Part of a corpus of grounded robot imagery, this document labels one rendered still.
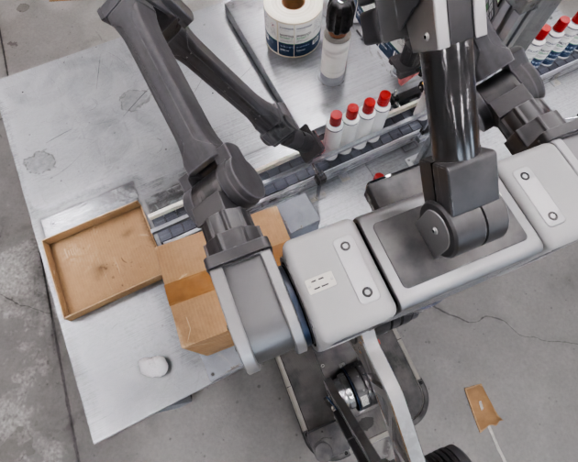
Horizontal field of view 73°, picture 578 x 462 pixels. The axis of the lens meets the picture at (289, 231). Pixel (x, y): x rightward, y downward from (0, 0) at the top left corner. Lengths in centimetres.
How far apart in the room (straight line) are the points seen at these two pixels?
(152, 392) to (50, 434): 111
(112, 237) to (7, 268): 125
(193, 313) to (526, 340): 176
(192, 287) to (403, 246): 54
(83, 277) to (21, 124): 64
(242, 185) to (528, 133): 43
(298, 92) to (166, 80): 83
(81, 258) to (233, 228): 88
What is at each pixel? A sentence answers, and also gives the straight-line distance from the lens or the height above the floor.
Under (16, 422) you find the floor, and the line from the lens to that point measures 234.
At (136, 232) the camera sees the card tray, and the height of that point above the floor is 83.
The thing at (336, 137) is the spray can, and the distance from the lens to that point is 117.
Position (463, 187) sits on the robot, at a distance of 44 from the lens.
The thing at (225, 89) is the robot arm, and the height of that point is 130.
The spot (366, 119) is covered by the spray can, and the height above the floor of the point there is 104.
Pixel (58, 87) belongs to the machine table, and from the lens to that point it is 173.
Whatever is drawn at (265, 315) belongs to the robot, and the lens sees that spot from 48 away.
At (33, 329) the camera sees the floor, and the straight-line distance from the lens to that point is 235.
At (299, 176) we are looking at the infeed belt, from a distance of 125.
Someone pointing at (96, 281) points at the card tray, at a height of 83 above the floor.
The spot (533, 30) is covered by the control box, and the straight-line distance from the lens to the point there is 103.
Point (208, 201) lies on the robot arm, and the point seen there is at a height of 147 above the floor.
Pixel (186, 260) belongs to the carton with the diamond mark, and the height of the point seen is 112.
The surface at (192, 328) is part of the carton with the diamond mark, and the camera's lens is 88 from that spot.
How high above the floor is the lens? 197
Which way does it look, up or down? 69 degrees down
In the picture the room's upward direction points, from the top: straight up
